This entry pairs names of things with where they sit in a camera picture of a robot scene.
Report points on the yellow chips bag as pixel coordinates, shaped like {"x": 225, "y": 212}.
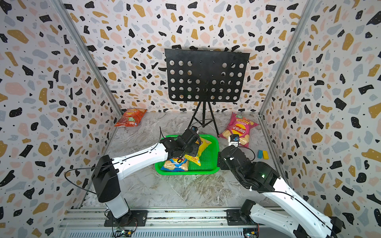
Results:
{"x": 201, "y": 146}

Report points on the green plastic basket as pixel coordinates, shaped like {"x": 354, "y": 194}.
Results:
{"x": 208, "y": 161}

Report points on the pink chips bag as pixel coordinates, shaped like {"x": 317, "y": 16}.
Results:
{"x": 241, "y": 126}

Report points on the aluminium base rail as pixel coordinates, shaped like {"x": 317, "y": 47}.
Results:
{"x": 202, "y": 222}

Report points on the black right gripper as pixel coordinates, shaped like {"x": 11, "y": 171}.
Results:
{"x": 221, "y": 161}

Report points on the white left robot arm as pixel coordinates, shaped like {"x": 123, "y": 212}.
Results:
{"x": 110, "y": 171}

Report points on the black perforated music stand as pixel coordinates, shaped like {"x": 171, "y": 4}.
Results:
{"x": 205, "y": 77}

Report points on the blue and yellow block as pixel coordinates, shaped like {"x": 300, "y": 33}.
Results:
{"x": 263, "y": 155}

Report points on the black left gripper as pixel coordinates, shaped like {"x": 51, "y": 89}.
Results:
{"x": 196, "y": 147}

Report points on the red chips bag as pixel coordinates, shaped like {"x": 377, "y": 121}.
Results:
{"x": 131, "y": 118}

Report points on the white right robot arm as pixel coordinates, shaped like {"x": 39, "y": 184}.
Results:
{"x": 301, "y": 220}

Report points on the blue chips bag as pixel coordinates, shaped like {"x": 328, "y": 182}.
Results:
{"x": 176, "y": 165}

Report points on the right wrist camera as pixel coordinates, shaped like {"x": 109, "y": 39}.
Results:
{"x": 234, "y": 140}

